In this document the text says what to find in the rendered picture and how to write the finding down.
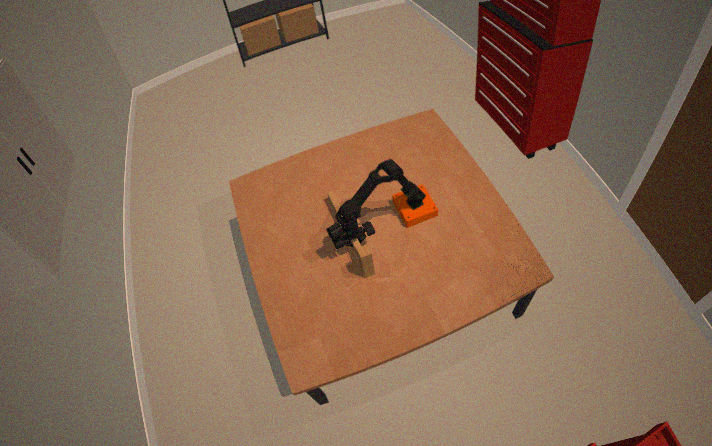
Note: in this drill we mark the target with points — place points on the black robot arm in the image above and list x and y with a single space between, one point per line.
351 209

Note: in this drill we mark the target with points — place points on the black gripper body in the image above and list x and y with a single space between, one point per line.
350 235

